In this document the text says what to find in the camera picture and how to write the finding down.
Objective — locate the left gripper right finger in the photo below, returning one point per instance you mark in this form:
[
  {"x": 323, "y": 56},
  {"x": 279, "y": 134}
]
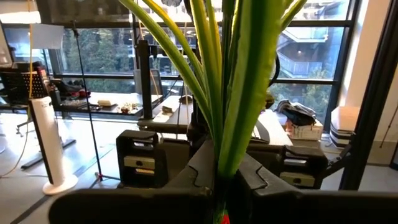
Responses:
[{"x": 311, "y": 208}]

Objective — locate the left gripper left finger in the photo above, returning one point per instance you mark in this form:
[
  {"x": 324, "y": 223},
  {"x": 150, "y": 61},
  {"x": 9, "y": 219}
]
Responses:
[{"x": 124, "y": 208}]

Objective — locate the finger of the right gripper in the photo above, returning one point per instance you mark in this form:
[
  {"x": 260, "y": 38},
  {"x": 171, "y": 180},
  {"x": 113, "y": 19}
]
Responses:
[
  {"x": 141, "y": 149},
  {"x": 303, "y": 155}
]

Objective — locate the red artificial tulip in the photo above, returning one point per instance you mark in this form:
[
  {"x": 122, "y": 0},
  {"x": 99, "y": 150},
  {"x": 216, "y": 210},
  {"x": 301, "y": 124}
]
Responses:
[{"x": 245, "y": 93}]

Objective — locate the white cardboard box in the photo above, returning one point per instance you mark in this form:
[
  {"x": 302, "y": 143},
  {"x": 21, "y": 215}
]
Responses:
[{"x": 306, "y": 132}]

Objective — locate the white paper label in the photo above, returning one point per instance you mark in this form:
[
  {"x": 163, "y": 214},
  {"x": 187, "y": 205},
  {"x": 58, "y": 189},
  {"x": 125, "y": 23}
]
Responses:
[{"x": 161, "y": 118}]

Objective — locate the dark bag with clothes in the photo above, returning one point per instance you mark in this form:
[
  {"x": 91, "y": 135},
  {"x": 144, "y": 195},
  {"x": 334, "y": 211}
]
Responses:
[{"x": 295, "y": 113}]

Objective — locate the stack of flat boxes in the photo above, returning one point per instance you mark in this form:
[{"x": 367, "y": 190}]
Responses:
[{"x": 342, "y": 119}]

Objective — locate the long white table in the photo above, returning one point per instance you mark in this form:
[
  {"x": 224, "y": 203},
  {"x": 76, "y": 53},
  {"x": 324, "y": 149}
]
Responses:
[{"x": 118, "y": 99}]

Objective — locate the black tripod stand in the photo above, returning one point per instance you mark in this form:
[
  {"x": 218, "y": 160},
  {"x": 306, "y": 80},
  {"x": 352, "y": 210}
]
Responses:
[{"x": 88, "y": 105}]

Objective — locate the black desk pole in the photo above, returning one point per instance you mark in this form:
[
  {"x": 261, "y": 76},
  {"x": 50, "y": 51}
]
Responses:
[{"x": 145, "y": 77}]

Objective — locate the white tower fan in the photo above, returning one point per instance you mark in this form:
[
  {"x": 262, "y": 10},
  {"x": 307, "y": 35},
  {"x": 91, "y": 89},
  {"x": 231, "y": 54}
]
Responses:
[{"x": 49, "y": 146}]

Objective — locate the black perforated rack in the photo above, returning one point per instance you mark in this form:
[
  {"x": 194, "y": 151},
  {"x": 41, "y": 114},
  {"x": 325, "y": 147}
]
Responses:
[{"x": 21, "y": 87}]

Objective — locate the white sheet on tripod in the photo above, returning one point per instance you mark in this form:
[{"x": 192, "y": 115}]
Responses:
[{"x": 46, "y": 35}]

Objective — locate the black rig upright post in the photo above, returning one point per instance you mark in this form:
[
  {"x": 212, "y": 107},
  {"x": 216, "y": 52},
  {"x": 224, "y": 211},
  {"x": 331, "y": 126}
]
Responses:
[{"x": 370, "y": 118}]

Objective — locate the black window frame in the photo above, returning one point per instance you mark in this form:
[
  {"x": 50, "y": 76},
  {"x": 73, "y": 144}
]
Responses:
[{"x": 339, "y": 62}]

